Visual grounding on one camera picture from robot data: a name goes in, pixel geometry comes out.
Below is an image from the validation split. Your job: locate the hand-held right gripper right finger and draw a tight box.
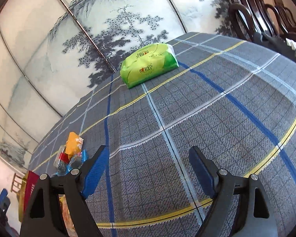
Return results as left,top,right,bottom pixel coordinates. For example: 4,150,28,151
189,146,278,237

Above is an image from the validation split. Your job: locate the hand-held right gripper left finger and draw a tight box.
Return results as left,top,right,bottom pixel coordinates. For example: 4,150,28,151
19,145,110,237

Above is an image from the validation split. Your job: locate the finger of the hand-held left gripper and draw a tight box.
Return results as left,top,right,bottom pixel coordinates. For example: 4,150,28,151
0,189,11,218

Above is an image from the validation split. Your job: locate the blue clear snack packet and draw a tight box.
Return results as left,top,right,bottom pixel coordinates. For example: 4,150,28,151
65,149,89,176

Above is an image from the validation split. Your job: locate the red tin box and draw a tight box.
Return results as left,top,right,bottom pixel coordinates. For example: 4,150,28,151
18,170,41,221

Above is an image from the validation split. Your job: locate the orange snack packet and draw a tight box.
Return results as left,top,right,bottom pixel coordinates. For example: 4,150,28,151
65,132,84,162

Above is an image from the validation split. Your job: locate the clear red snack packet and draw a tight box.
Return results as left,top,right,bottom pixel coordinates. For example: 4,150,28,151
54,146,71,174

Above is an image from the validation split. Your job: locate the small wooden stool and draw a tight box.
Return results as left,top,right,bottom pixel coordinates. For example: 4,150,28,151
11,173,24,194

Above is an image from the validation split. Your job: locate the grey plaid tablecloth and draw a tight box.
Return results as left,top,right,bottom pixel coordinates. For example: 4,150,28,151
27,31,296,237

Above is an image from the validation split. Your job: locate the ink painting folding screen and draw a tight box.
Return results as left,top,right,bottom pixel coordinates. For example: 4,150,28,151
0,0,237,176

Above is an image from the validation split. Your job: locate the green tissue pack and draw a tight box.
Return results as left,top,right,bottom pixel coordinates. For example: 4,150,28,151
120,43,180,89

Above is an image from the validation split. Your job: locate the black bag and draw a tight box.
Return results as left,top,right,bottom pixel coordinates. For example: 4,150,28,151
252,31,296,67

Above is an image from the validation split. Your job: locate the dark wooden chair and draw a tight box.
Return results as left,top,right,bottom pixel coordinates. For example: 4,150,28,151
227,0,282,42
271,0,296,39

